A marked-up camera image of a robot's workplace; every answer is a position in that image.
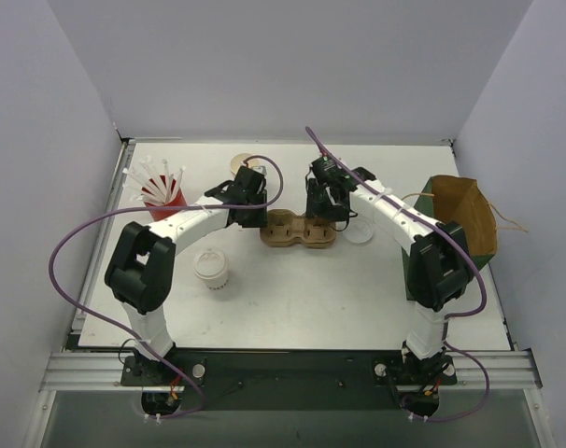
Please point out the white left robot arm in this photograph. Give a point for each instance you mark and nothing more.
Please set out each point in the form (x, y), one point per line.
(140, 271)

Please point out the red straw holder cup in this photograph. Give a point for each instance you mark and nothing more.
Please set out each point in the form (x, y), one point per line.
(165, 207)

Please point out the white wrapped straws bundle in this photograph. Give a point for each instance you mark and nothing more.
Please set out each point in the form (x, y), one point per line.
(147, 174)

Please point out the aluminium frame rail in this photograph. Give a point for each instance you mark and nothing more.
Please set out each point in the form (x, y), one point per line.
(107, 371)

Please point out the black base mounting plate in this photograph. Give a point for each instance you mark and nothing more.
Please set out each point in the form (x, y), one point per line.
(286, 395)

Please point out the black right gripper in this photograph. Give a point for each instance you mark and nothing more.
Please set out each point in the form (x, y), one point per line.
(324, 208)

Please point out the flat white plastic lid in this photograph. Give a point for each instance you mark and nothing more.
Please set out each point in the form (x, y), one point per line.
(358, 231)

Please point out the brown pulp cup carrier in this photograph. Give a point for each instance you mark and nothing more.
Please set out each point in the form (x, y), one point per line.
(285, 228)

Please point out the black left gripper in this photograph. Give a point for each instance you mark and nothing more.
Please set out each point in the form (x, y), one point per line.
(253, 216)

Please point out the green brown paper bag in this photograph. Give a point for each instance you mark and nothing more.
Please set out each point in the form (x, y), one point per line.
(465, 213)

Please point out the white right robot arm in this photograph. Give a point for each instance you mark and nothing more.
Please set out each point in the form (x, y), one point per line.
(423, 348)

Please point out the white dome coffee lid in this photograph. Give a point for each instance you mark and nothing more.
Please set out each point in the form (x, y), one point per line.
(211, 265)

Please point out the white paper coffee cup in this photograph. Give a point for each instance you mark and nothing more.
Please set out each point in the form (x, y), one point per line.
(216, 284)

